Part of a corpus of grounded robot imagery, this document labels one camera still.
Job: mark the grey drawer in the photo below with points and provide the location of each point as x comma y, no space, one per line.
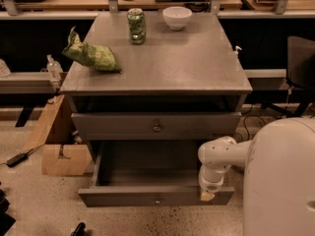
145,173
154,126

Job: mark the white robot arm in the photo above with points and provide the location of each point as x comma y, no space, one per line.
279,176

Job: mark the grey top drawer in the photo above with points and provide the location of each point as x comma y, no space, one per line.
154,126

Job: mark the grey drawer cabinet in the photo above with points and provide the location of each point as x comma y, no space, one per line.
193,70

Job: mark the black object bottom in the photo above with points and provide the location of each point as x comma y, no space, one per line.
79,230

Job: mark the white pump dispenser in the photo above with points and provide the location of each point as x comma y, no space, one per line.
237,50

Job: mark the cardboard box left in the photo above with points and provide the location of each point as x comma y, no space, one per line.
55,134

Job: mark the green chip bag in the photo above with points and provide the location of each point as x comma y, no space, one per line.
96,57

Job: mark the white bowl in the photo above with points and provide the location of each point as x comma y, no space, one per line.
177,18

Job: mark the green soda can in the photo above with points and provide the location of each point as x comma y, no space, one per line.
137,25

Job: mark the black power adapter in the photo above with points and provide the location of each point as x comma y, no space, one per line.
15,160

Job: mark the clear plastic bottle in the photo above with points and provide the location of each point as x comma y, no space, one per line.
54,68

